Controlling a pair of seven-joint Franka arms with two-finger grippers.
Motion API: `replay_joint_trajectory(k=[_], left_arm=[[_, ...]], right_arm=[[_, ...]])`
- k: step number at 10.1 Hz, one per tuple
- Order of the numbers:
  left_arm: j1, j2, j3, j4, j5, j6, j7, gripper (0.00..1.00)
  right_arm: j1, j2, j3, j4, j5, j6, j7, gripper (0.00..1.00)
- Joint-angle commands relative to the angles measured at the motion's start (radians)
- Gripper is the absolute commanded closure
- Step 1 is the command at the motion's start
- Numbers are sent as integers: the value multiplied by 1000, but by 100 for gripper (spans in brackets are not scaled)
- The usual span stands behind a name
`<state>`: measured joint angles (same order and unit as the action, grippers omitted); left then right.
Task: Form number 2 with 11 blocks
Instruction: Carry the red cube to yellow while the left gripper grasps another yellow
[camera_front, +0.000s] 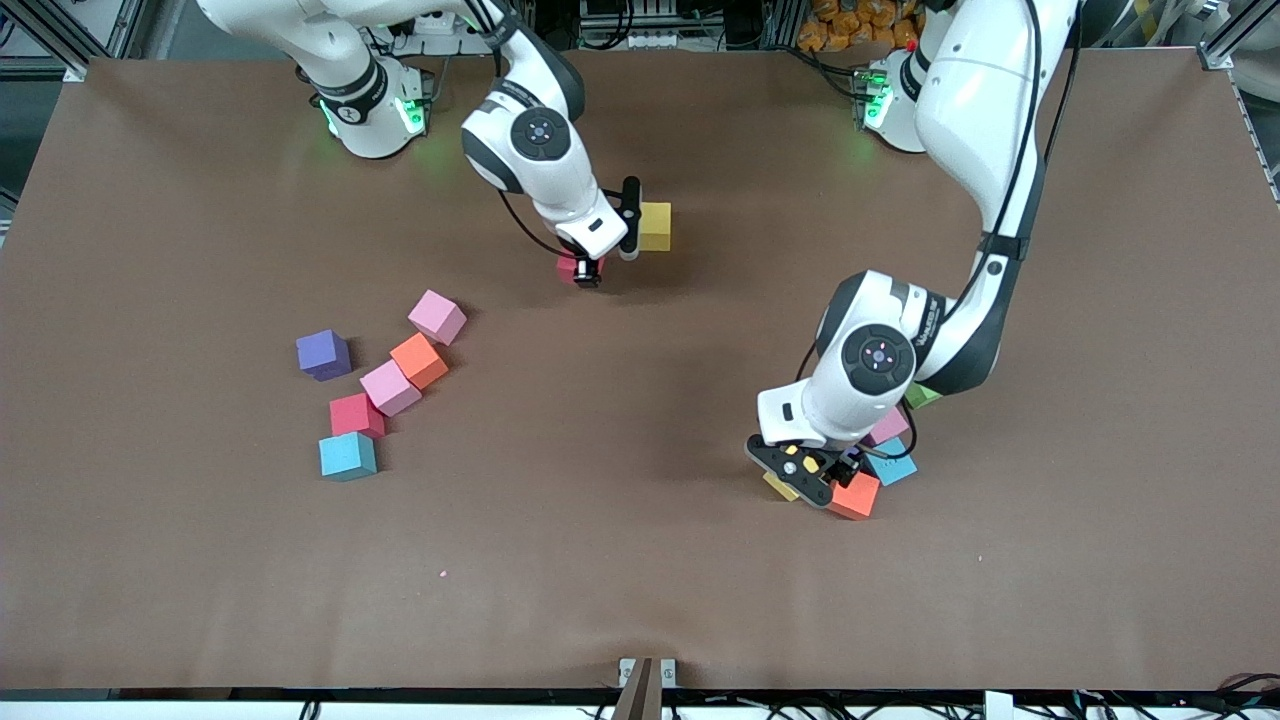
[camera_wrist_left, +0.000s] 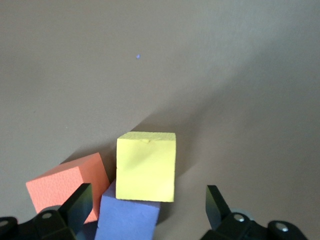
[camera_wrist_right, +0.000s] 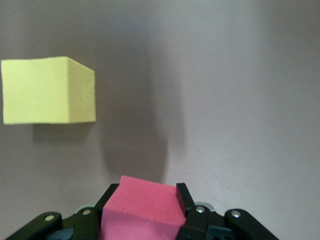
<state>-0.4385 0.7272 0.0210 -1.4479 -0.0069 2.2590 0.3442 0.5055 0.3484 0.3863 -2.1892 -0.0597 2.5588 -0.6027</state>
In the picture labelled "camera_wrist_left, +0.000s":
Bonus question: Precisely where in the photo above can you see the orange foam cube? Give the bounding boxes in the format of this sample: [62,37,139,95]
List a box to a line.
[25,152,111,225]

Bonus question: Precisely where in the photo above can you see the yellow foam cube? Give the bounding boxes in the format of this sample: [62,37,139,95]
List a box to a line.
[115,131,177,203]

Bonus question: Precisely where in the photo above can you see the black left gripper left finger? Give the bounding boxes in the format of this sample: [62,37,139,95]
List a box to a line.
[0,182,93,240]

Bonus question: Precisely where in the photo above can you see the brown table cover sheet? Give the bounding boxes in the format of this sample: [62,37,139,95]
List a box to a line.
[0,0,320,240]

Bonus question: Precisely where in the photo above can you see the purple foam cube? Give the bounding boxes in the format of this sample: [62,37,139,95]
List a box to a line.
[83,179,161,240]

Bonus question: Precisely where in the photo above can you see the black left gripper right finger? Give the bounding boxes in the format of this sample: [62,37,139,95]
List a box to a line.
[199,184,310,240]

